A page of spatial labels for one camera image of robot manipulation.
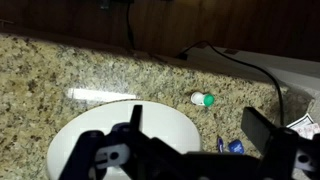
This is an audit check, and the blue razor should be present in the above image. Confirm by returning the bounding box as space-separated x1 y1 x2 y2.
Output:
216 135 225 154

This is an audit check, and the black power cable with plug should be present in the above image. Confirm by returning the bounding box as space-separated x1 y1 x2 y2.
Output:
175 40 286 127

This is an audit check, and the thin black floor cable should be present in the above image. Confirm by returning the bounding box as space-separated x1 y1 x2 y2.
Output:
125 0 136 51

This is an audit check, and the white tag with black border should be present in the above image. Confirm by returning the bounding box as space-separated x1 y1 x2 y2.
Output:
286 113 315 130

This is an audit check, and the white and green lens case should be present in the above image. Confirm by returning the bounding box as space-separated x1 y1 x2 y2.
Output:
190 91 215 108

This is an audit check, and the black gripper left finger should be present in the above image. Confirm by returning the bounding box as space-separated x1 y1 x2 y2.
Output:
59 104 188 180

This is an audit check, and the white oval sink basin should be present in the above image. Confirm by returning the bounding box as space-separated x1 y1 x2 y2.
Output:
46 100 202 180

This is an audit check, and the blue floss container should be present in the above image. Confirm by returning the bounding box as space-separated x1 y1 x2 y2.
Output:
227 139 245 155

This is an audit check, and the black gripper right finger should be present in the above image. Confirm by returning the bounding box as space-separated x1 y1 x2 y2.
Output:
240 106 320 180

